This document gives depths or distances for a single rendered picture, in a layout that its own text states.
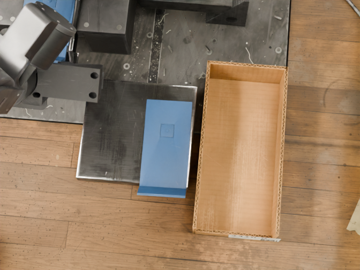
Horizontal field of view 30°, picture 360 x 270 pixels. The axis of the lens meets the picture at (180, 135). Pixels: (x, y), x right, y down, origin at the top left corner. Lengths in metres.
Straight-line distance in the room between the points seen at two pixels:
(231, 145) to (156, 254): 0.20
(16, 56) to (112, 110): 0.30
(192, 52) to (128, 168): 0.22
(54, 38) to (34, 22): 0.03
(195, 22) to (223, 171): 0.25
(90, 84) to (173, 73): 0.26
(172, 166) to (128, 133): 0.09
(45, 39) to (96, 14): 0.26
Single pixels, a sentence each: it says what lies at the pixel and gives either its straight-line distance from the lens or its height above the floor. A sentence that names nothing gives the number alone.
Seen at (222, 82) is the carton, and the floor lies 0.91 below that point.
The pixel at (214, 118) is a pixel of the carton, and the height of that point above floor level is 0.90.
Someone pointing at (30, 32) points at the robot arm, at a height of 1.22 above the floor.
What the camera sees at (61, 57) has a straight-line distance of 1.00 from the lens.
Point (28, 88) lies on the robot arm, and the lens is 0.81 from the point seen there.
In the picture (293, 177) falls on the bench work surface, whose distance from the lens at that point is 1.04.
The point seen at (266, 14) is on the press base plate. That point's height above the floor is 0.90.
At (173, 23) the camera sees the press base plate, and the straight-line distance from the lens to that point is 1.11.
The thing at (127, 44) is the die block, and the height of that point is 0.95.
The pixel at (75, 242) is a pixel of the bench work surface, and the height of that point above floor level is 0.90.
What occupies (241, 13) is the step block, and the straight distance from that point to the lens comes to 1.06.
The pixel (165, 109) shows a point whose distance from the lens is 1.03.
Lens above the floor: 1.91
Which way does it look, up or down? 75 degrees down
